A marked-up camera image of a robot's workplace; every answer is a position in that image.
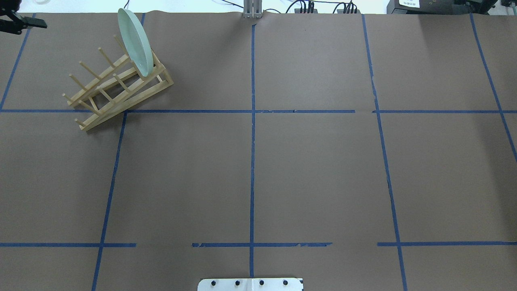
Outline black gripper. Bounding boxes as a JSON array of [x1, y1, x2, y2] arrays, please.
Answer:
[[0, 0, 48, 35]]

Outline light green plate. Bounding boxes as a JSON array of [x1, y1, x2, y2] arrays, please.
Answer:
[[118, 8, 154, 77]]

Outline wooden dish rack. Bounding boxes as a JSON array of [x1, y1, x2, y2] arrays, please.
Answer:
[[62, 35, 174, 131]]

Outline black computer box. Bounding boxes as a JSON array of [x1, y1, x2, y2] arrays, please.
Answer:
[[387, 0, 473, 15]]

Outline aluminium frame post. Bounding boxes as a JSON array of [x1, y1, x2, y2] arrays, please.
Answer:
[[243, 0, 263, 19]]

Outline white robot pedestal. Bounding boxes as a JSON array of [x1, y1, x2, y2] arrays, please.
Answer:
[[197, 278, 304, 291]]

